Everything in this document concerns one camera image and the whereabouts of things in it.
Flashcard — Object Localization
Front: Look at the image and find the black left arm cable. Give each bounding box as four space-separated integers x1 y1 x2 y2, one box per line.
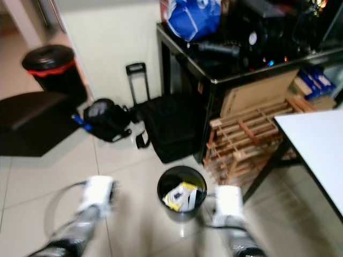
50 181 87 237

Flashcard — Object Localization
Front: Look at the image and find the brown cardboard sheet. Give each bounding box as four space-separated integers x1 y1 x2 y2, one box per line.
220 69 301 119

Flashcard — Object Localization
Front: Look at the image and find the black trolley suitcase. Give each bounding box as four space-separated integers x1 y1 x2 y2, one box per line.
125 63 210 164

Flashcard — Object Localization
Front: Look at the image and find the blue plastic bag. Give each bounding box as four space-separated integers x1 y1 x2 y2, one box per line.
166 0 223 43

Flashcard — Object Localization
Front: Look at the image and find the light grey table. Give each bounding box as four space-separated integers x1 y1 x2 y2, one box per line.
244 110 343 223

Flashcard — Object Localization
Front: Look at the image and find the round black rubbish bin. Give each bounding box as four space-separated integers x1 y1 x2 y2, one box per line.
156 165 208 222

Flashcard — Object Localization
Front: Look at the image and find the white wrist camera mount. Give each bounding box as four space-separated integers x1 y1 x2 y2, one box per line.
83 175 116 213
214 184 245 229

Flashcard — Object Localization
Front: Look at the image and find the yellow white packet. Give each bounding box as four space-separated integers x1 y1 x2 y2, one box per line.
163 182 200 213

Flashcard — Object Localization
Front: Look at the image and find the black cylinder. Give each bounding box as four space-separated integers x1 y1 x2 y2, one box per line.
197 42 241 57

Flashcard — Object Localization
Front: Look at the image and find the black leather ottoman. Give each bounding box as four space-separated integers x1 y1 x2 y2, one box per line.
0 91 87 157

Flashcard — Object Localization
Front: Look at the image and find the black computer case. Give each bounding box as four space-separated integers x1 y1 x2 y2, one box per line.
230 0 343 64

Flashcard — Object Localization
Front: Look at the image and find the black glass table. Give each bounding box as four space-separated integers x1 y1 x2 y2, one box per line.
156 0 343 157

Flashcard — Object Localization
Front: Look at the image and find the black lidded bin red rim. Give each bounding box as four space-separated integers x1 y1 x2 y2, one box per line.
22 44 87 105

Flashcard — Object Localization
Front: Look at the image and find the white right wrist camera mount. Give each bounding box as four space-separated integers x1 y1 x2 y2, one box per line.
214 184 245 229

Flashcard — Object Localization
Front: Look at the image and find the black backpack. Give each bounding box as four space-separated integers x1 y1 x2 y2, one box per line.
80 99 132 143

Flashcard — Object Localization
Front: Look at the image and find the wooden slat rack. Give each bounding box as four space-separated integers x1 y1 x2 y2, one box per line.
204 96 318 186

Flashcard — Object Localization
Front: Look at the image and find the blue boxes stack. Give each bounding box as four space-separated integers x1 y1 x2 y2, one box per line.
297 67 339 100

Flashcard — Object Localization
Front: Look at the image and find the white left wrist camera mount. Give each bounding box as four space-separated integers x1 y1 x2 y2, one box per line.
83 175 116 213

